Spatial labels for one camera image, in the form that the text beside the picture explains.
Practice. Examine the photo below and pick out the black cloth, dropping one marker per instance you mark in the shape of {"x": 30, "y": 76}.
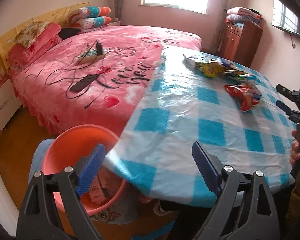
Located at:
{"x": 68, "y": 33}

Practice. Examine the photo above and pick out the floral pillow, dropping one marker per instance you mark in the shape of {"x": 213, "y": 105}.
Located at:
{"x": 32, "y": 33}

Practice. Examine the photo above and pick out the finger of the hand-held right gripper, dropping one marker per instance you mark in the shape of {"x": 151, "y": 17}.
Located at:
{"x": 285, "y": 107}
{"x": 286, "y": 91}

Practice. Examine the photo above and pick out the yellow wooden headboard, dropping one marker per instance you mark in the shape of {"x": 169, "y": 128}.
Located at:
{"x": 7, "y": 37}

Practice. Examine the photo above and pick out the pink printed bed blanket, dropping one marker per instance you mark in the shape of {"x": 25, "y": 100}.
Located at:
{"x": 130, "y": 45}

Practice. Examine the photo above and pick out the wall-mounted television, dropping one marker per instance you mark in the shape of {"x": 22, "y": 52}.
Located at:
{"x": 290, "y": 15}

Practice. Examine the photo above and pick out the green dark snack wrapper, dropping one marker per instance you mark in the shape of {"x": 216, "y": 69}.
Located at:
{"x": 236, "y": 75}

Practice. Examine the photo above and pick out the brown wooden cabinet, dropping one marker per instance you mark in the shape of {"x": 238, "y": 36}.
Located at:
{"x": 242, "y": 42}

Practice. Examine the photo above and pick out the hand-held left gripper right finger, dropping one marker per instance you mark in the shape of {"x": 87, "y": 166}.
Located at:
{"x": 205, "y": 167}

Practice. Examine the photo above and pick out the striped colourful roll pillow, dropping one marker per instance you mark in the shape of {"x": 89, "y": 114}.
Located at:
{"x": 97, "y": 22}
{"x": 95, "y": 11}

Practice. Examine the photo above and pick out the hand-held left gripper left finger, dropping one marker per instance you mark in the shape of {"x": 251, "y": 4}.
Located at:
{"x": 90, "y": 170}

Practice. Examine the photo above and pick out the black phone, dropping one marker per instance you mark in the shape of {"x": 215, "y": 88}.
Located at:
{"x": 83, "y": 83}

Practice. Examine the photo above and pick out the white wardrobe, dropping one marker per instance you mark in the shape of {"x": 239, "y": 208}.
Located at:
{"x": 0, "y": 192}

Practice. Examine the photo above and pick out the pink white slipper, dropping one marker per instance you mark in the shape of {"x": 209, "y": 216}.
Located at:
{"x": 162, "y": 208}

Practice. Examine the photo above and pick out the blue snack wrapper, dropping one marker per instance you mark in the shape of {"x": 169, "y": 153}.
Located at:
{"x": 228, "y": 64}

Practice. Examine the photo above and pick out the pink plastic basin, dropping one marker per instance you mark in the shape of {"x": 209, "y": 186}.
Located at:
{"x": 65, "y": 150}

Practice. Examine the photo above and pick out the white nightstand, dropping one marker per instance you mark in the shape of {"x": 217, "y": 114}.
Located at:
{"x": 3, "y": 102}

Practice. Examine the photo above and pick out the stack of folded blankets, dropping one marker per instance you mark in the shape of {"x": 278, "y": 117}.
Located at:
{"x": 242, "y": 15}

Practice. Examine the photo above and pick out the yellow snack packet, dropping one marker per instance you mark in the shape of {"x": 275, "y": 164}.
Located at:
{"x": 212, "y": 68}

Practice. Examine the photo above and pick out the pink floral pillows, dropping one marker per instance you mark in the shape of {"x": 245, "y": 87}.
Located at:
{"x": 40, "y": 45}

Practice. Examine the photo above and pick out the small carton box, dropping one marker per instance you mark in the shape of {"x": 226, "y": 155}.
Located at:
{"x": 97, "y": 192}

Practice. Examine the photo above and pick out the blue white checked tablecloth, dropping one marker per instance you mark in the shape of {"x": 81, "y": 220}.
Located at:
{"x": 180, "y": 110}

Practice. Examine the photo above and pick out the white power strip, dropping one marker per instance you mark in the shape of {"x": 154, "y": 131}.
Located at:
{"x": 90, "y": 57}

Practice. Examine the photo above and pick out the red snack bag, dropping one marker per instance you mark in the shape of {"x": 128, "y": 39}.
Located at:
{"x": 242, "y": 96}

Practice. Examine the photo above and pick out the person's right hand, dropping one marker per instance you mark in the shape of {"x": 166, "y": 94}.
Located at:
{"x": 295, "y": 150}

